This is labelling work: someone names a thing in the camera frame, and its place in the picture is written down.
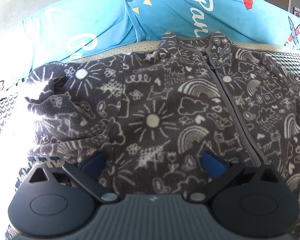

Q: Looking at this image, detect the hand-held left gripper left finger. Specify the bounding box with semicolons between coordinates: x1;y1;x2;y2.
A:
27;152;120;203

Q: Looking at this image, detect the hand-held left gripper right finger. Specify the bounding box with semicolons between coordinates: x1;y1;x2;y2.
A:
187;151;285;203

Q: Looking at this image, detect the grey doodle-print fleece jacket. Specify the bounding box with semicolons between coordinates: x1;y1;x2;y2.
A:
24;30;300;230

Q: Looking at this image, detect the blue printed sofa cushion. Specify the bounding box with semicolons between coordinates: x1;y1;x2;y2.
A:
0;0;300;100

